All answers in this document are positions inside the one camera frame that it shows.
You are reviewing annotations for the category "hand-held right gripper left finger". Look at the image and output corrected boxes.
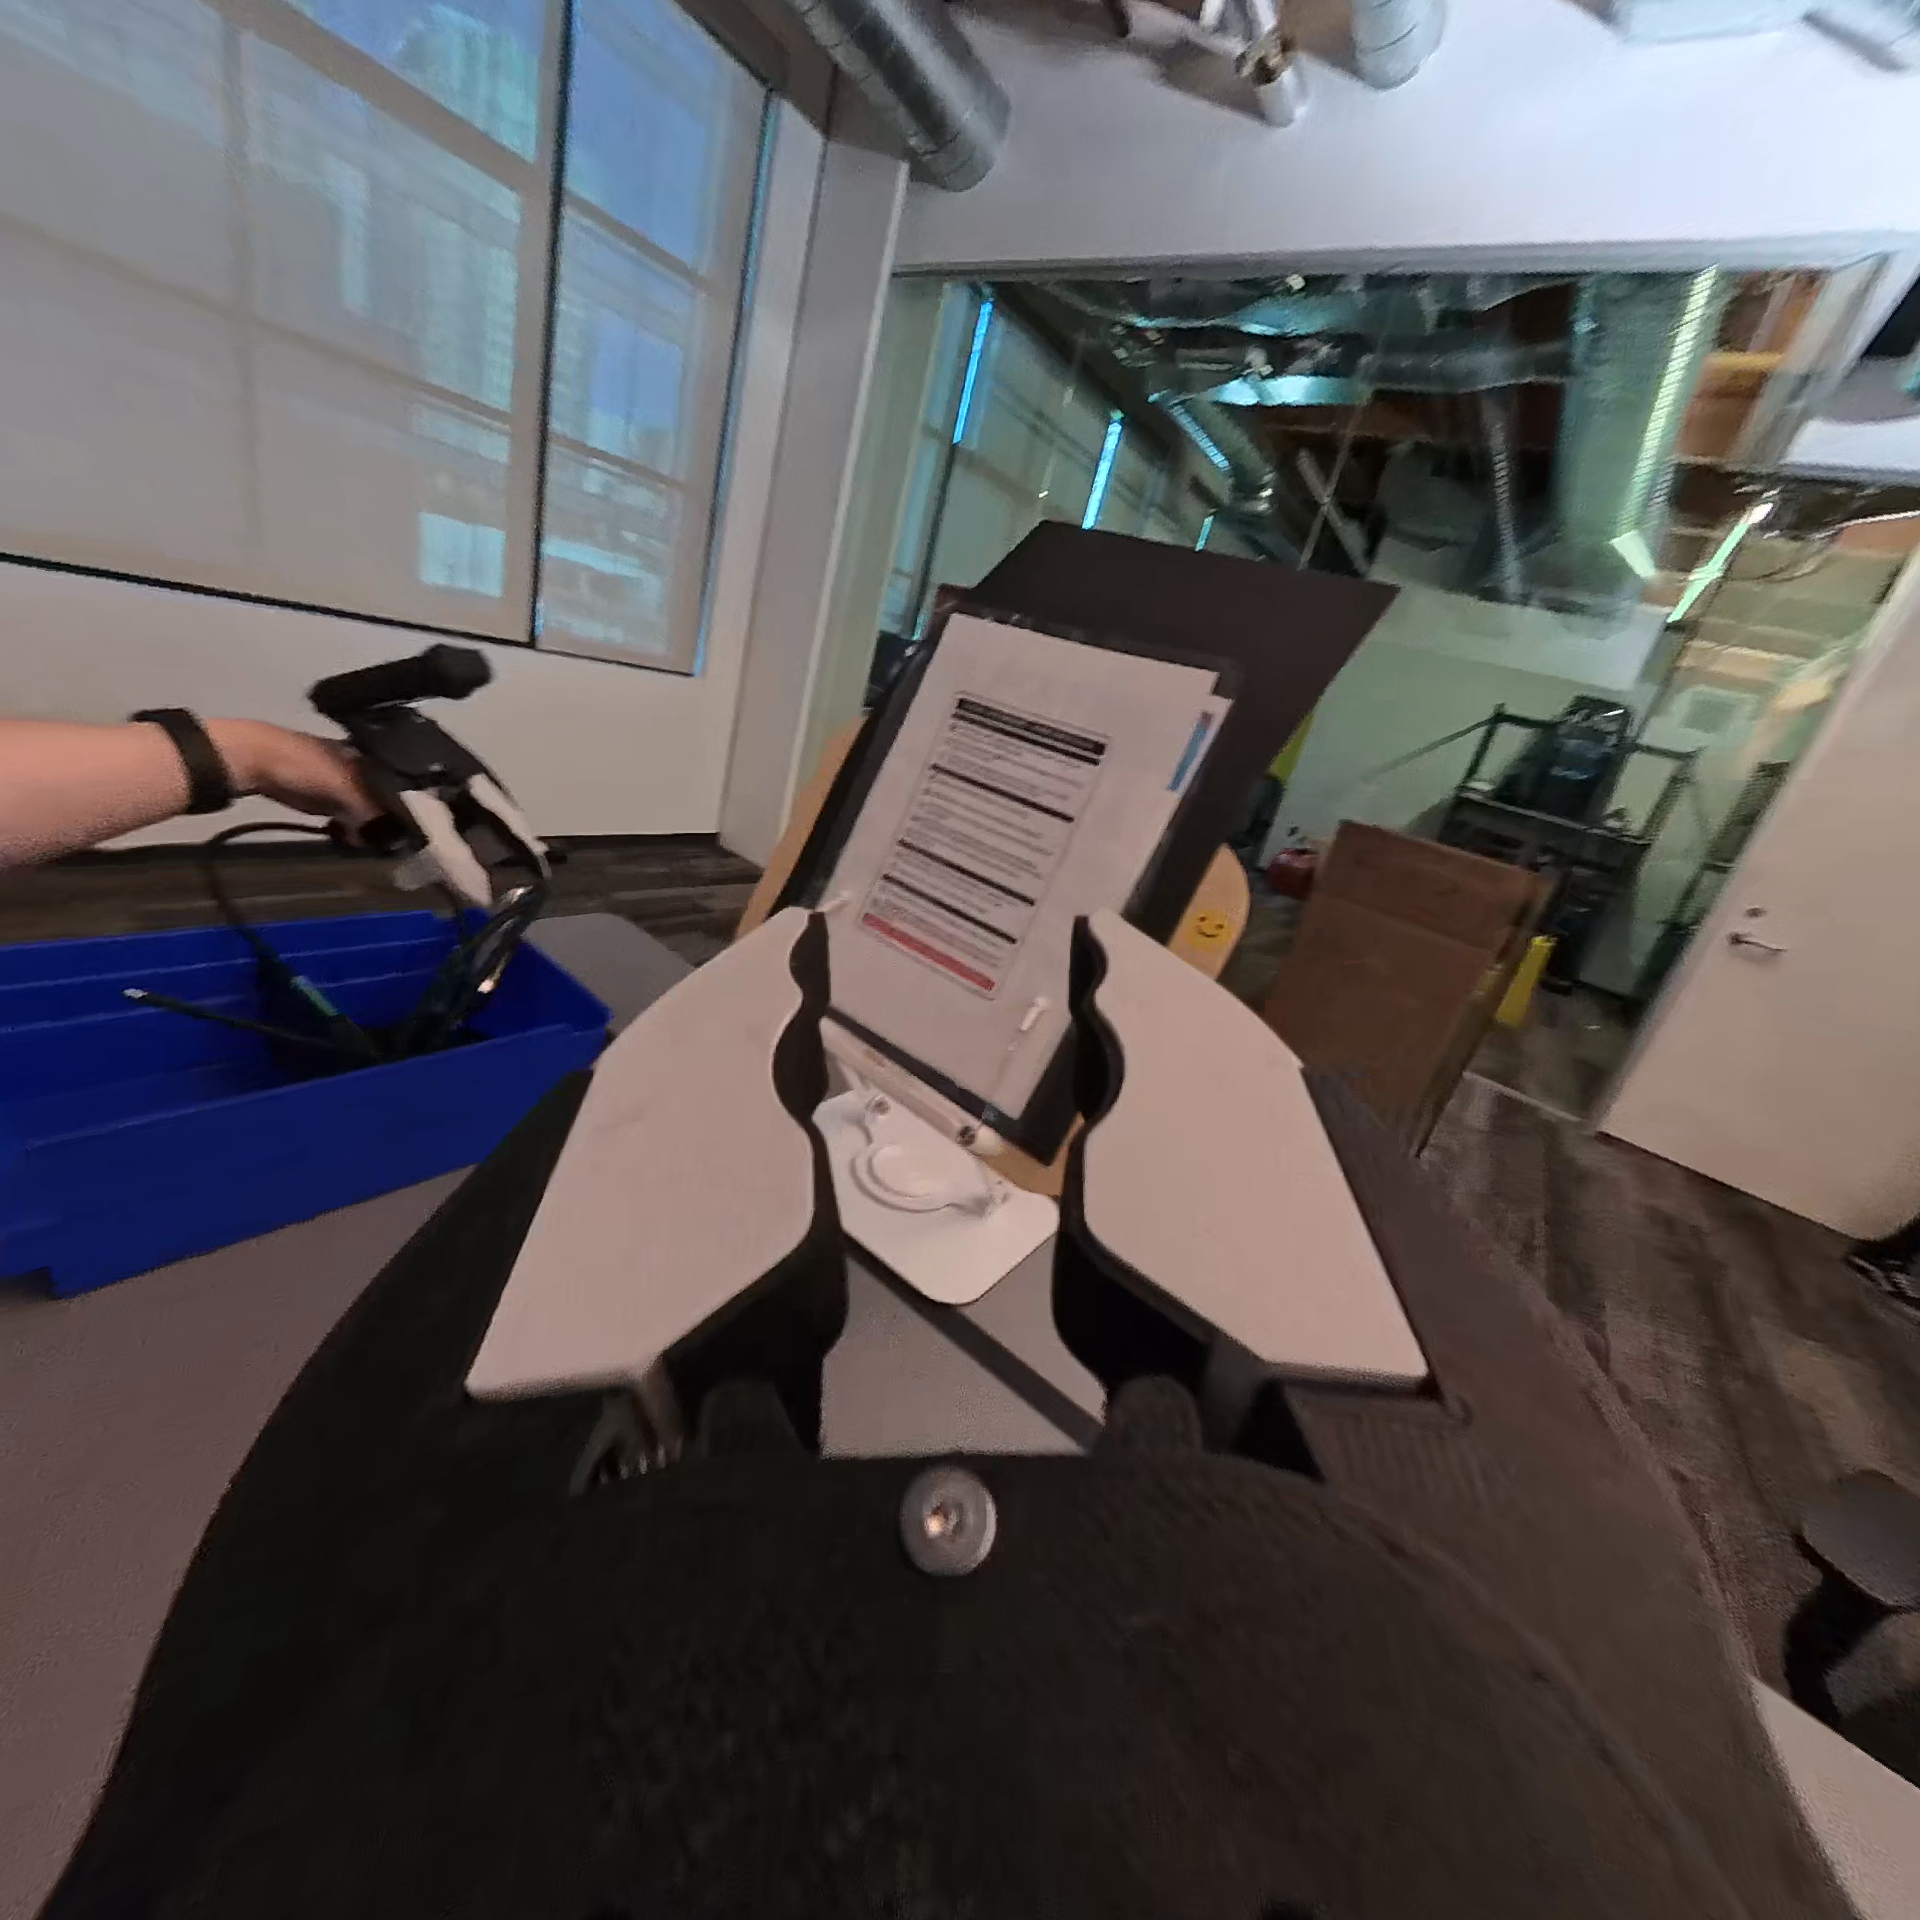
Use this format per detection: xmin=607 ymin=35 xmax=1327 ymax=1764
xmin=465 ymin=903 xmax=846 ymax=1406

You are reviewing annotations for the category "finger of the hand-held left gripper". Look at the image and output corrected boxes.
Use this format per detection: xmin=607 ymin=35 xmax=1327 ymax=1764
xmin=454 ymin=771 xmax=553 ymax=872
xmin=398 ymin=790 xmax=502 ymax=903

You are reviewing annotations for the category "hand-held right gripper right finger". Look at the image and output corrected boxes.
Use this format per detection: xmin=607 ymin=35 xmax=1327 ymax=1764
xmin=1046 ymin=903 xmax=1434 ymax=1389

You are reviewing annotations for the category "thin black cable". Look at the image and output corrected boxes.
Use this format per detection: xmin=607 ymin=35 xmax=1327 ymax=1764
xmin=123 ymin=820 xmax=393 ymax=1070

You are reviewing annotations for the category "blue plastic storage bin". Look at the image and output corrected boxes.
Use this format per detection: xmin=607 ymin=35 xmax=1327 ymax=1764
xmin=0 ymin=903 xmax=616 ymax=1304

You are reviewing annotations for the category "person's left forearm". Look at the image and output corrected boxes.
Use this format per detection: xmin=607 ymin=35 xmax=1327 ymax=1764
xmin=0 ymin=716 xmax=250 ymax=872

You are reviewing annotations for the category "person's left hand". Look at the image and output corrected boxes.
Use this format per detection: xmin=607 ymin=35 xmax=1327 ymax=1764
xmin=235 ymin=719 xmax=386 ymax=849

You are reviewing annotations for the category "black wristband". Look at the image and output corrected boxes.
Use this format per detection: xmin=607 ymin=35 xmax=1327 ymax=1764
xmin=133 ymin=705 xmax=235 ymax=813

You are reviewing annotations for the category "brown cardboard box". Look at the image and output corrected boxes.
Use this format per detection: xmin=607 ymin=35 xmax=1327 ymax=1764
xmin=1267 ymin=820 xmax=1556 ymax=1130

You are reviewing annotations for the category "window with roller blind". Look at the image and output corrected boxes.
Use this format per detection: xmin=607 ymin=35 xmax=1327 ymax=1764
xmin=0 ymin=0 xmax=775 ymax=669

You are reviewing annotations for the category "instruction sheet sign stand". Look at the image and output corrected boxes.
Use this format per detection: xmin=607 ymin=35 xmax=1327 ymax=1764
xmin=808 ymin=607 xmax=1245 ymax=1304

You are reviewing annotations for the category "metal storage rack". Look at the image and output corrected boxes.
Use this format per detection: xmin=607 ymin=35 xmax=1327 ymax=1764
xmin=1442 ymin=695 xmax=1704 ymax=996

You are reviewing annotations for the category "white door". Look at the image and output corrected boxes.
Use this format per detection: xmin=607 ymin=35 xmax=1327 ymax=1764
xmin=1591 ymin=595 xmax=1920 ymax=1245

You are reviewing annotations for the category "black office chair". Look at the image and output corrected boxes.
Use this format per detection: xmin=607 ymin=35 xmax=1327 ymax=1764
xmin=1782 ymin=1466 xmax=1920 ymax=1753

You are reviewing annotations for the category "silver spiral duct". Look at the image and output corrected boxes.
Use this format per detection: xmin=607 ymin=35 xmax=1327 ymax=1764
xmin=785 ymin=0 xmax=1006 ymax=191

